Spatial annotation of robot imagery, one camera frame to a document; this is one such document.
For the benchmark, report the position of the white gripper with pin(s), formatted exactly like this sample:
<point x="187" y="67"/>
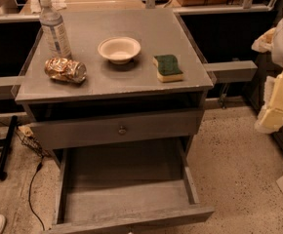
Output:
<point x="270" y="119"/>

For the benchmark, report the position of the green and yellow sponge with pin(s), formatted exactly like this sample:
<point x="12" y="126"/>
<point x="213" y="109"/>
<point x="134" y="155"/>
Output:
<point x="167" y="68"/>

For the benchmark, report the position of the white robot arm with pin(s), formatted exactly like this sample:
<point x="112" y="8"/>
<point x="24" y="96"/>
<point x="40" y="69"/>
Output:
<point x="277" y="58"/>

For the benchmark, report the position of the round metal drawer knob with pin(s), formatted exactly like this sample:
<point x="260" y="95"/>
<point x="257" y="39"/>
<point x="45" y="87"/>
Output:
<point x="122" y="130"/>

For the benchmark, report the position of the grey wooden drawer cabinet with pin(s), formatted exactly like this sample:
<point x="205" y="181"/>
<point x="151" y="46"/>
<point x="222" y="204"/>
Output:
<point x="116" y="89"/>

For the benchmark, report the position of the open grey middle drawer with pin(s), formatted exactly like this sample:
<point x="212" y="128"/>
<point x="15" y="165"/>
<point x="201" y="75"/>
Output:
<point x="126" y="188"/>

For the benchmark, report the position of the closed grey top drawer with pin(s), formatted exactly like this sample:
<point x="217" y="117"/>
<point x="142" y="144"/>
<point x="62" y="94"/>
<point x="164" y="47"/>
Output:
<point x="104" y="130"/>

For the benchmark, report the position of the white paper bowl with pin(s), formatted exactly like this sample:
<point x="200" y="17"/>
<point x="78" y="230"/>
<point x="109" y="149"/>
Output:
<point x="119" y="50"/>

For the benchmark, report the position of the crushed golden soda can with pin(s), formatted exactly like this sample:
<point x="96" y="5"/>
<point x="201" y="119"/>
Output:
<point x="65" y="69"/>

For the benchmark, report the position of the clear plastic water bottle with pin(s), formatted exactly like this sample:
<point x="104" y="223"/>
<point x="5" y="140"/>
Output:
<point x="55" y="33"/>

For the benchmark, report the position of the white crumpled cloth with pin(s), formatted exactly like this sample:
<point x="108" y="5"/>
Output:
<point x="36" y="5"/>

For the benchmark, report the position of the black metal bar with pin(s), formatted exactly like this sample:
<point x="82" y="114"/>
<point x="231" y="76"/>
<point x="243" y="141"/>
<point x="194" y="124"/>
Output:
<point x="6" y="147"/>

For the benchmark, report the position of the grey horizontal rail beam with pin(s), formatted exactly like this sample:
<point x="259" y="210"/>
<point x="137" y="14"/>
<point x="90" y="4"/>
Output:
<point x="232" y="71"/>

